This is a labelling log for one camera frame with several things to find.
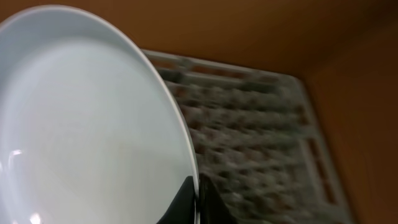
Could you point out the grey dishwasher rack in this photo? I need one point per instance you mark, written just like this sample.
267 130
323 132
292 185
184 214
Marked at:
257 139

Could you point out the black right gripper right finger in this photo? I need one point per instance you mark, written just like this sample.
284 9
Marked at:
212 208

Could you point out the large light blue plate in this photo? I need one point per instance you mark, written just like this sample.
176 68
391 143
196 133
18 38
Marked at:
90 133

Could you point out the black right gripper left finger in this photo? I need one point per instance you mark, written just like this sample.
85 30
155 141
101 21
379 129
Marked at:
182 208

